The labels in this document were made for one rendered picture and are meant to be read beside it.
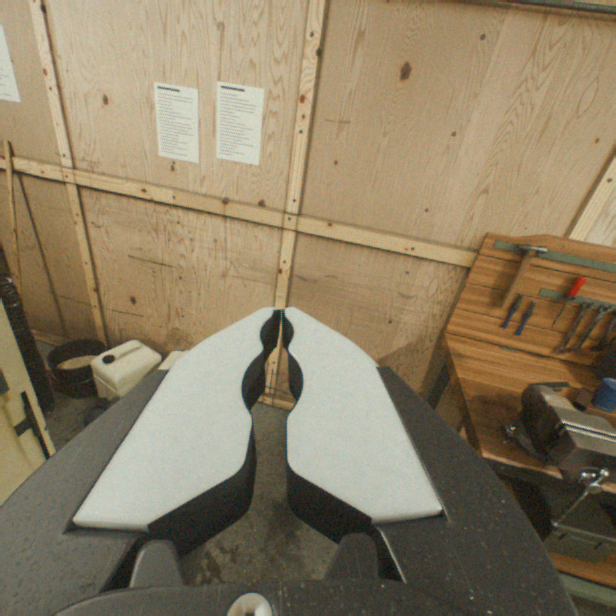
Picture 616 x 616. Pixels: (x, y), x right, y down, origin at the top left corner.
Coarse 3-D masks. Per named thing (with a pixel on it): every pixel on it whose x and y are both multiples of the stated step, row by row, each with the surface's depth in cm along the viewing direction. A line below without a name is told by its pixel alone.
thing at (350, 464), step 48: (288, 336) 11; (336, 336) 10; (336, 384) 8; (288, 432) 7; (336, 432) 7; (384, 432) 7; (288, 480) 6; (336, 480) 6; (384, 480) 6; (336, 528) 6
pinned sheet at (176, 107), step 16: (160, 96) 142; (176, 96) 141; (192, 96) 140; (160, 112) 145; (176, 112) 144; (192, 112) 143; (160, 128) 149; (176, 128) 147; (192, 128) 146; (160, 144) 152; (176, 144) 150; (192, 144) 149; (192, 160) 152
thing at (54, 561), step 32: (128, 416) 7; (64, 448) 6; (96, 448) 6; (32, 480) 6; (64, 480) 6; (96, 480) 6; (0, 512) 5; (32, 512) 5; (64, 512) 5; (0, 544) 5; (32, 544) 5; (64, 544) 5; (96, 544) 5; (128, 544) 5; (0, 576) 5; (32, 576) 5; (64, 576) 5; (96, 576) 5; (128, 576) 5; (0, 608) 4; (32, 608) 4
